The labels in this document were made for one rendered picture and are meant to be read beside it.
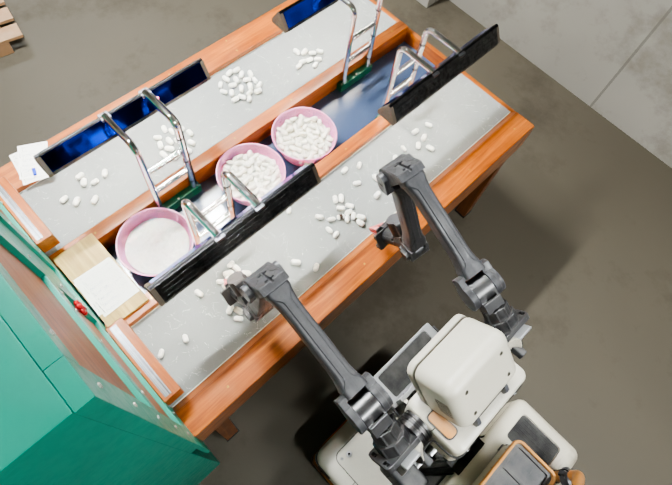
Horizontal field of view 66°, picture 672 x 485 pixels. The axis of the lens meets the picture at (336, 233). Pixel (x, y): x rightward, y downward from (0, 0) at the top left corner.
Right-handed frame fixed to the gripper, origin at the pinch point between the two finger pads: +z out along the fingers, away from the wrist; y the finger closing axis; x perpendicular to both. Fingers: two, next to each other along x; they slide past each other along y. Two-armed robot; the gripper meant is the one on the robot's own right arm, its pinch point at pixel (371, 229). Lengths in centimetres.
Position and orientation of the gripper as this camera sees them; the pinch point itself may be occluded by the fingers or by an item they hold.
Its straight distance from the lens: 188.9
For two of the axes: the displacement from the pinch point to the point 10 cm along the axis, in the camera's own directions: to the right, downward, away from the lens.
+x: 3.8, 7.7, 5.1
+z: -5.9, -2.2, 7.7
